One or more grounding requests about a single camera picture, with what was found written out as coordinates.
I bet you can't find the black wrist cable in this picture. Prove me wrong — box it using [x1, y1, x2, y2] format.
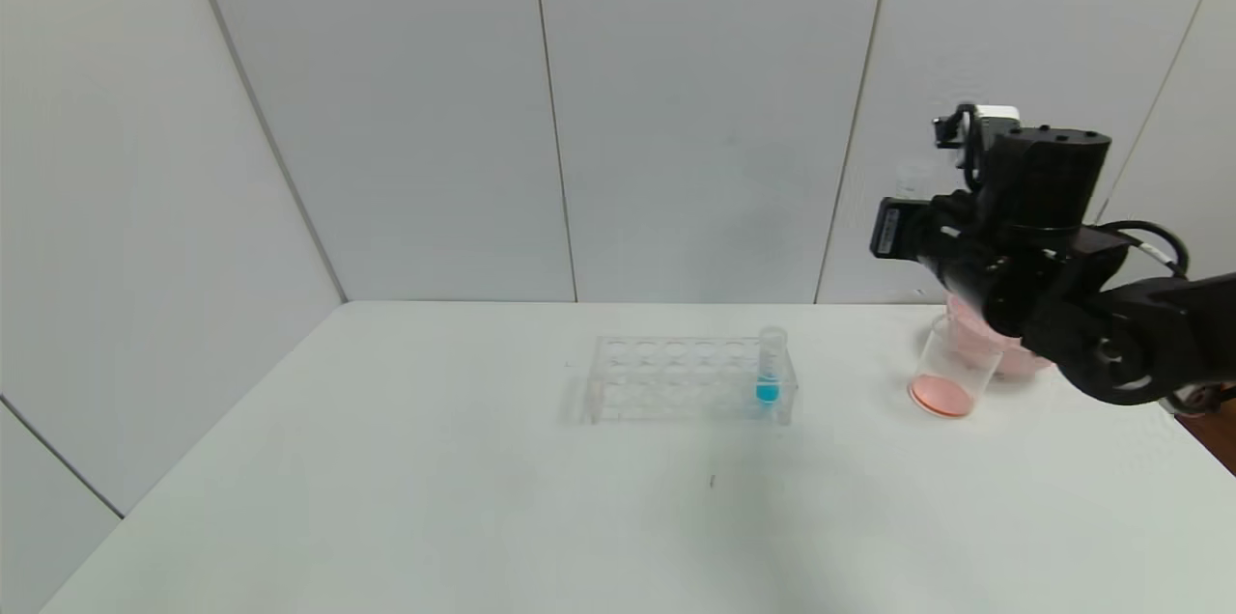
[1096, 220, 1191, 279]

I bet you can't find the clear plastic test tube rack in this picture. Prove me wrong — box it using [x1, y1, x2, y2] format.
[584, 334, 799, 427]

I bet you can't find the clear glass beaker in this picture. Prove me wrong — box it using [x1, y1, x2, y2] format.
[908, 313, 1003, 419]

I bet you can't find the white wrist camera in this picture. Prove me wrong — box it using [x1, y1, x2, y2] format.
[932, 102, 1022, 152]

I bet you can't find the black camera cable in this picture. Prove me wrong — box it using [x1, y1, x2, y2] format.
[951, 107, 982, 195]

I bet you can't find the test tube with blue pigment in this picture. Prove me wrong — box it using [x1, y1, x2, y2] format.
[755, 326, 788, 405]

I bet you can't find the pink bowl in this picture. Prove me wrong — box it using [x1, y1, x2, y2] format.
[944, 293, 1055, 379]

